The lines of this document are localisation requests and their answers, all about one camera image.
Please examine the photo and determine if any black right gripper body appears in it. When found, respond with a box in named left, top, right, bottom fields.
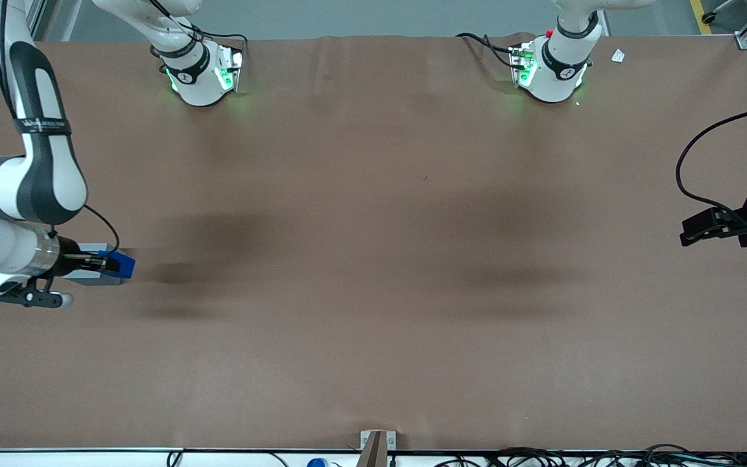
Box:
left=56, top=237, right=93, bottom=277

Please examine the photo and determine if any blue plastic insert part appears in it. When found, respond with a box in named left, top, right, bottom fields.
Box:
left=97, top=250, right=136, bottom=280

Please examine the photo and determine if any gray cube base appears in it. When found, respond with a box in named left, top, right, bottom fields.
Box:
left=62, top=243, right=125, bottom=287

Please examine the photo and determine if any black caster wheel stand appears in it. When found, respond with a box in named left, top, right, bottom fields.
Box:
left=701, top=0, right=739, bottom=25

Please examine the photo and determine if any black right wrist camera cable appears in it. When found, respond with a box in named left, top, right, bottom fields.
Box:
left=0, top=0, right=121, bottom=257

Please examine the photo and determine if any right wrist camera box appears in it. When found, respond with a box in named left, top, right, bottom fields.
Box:
left=0, top=276, right=76, bottom=310

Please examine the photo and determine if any long black looped cable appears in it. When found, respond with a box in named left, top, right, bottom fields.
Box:
left=675, top=102, right=747, bottom=225

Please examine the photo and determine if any black right arm base cable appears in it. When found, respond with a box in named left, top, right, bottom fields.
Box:
left=147, top=0, right=249, bottom=72

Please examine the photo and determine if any black arm base cable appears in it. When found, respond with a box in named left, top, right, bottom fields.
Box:
left=456, top=32, right=518, bottom=69
left=147, top=0, right=249, bottom=72

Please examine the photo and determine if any black tangled cable bundle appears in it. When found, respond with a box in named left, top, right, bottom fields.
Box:
left=435, top=444, right=747, bottom=467

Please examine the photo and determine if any black left arm base cable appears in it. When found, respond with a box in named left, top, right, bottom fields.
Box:
left=456, top=32, right=518, bottom=69

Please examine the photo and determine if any metal bracket with brown post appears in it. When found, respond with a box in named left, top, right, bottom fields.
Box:
left=357, top=429, right=397, bottom=467

